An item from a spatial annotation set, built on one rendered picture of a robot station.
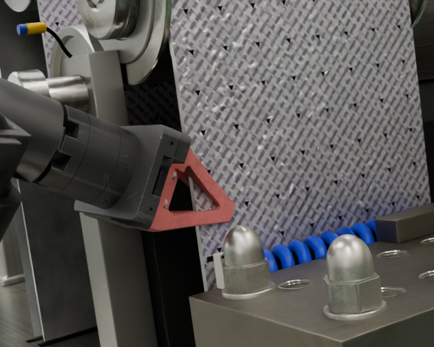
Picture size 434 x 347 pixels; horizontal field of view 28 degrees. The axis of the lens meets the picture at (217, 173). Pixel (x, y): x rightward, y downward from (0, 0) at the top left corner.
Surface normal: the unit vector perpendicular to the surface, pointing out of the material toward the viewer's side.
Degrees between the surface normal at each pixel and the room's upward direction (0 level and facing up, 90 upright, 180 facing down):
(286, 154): 90
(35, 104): 60
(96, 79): 90
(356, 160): 90
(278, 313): 0
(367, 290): 90
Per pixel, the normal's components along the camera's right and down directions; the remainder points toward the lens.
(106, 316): -0.84, 0.18
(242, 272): -0.46, 0.17
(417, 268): -0.14, -0.98
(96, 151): 0.57, -0.10
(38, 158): 0.34, 0.46
